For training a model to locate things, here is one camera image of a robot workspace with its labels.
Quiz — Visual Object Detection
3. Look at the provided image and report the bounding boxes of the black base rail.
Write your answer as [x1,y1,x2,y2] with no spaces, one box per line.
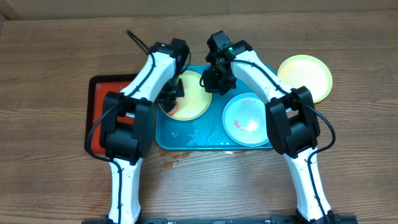
[81,215,358,224]

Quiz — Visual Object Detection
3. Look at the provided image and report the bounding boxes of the blue plastic tray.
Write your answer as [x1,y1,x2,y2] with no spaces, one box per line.
[155,65,272,151]

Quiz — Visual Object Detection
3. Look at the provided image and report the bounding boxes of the light blue plate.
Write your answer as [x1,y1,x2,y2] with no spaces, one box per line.
[222,93,269,147]

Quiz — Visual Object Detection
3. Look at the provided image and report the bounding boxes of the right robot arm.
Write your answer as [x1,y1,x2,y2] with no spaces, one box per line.
[200,30,337,223]

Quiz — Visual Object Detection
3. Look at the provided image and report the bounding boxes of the red black tray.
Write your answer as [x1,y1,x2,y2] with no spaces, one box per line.
[85,74,137,154]

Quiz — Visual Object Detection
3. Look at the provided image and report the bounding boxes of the yellow-green plate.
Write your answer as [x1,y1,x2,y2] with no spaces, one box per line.
[277,55,333,103]
[159,70,212,121]

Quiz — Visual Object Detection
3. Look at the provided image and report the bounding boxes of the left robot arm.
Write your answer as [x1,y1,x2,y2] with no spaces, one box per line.
[99,39,189,223]

